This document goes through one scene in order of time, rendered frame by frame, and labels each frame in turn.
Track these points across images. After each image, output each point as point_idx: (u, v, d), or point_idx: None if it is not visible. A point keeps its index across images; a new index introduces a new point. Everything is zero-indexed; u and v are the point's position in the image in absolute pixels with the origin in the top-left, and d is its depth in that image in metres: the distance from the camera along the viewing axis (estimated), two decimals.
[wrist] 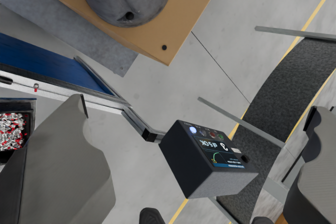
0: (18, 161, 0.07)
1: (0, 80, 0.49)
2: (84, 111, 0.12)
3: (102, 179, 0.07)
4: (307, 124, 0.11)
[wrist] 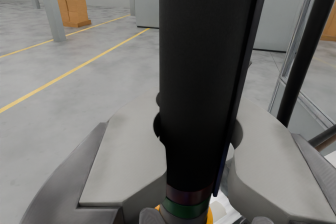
0: (99, 132, 0.09)
1: None
2: None
3: (157, 172, 0.07)
4: None
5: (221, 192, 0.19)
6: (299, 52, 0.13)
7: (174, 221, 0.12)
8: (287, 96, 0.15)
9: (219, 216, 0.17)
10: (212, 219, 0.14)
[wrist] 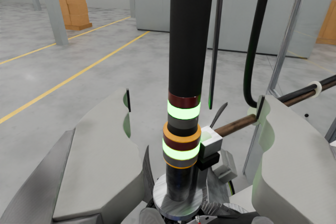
0: (66, 141, 0.08)
1: None
2: (128, 105, 0.12)
3: (133, 173, 0.07)
4: (259, 112, 0.12)
5: (209, 127, 0.27)
6: (253, 23, 0.21)
7: (177, 123, 0.21)
8: (249, 53, 0.23)
9: (206, 138, 0.25)
10: (200, 130, 0.23)
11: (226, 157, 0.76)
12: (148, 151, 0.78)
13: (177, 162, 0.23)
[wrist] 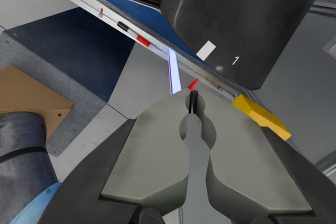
0: (126, 128, 0.09)
1: (124, 27, 0.60)
2: (189, 106, 0.12)
3: (178, 176, 0.07)
4: (195, 107, 0.12)
5: None
6: None
7: None
8: None
9: None
10: None
11: None
12: None
13: None
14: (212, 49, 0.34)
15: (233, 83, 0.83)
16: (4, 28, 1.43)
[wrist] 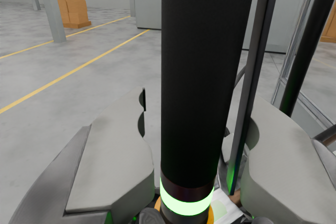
0: (82, 136, 0.08)
1: None
2: (143, 104, 0.12)
3: (144, 172, 0.07)
4: None
5: (222, 191, 0.19)
6: (300, 50, 0.13)
7: (175, 218, 0.12)
8: (287, 94, 0.15)
9: (219, 215, 0.17)
10: (213, 217, 0.14)
11: None
12: (239, 78, 0.38)
13: None
14: None
15: None
16: None
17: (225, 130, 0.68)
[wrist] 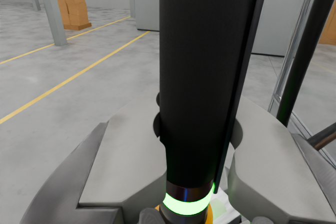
0: (99, 132, 0.09)
1: None
2: None
3: (157, 173, 0.07)
4: None
5: (221, 190, 0.19)
6: (300, 49, 0.13)
7: (174, 217, 0.12)
8: (287, 94, 0.15)
9: (219, 213, 0.17)
10: (212, 215, 0.14)
11: None
12: None
13: None
14: None
15: None
16: None
17: None
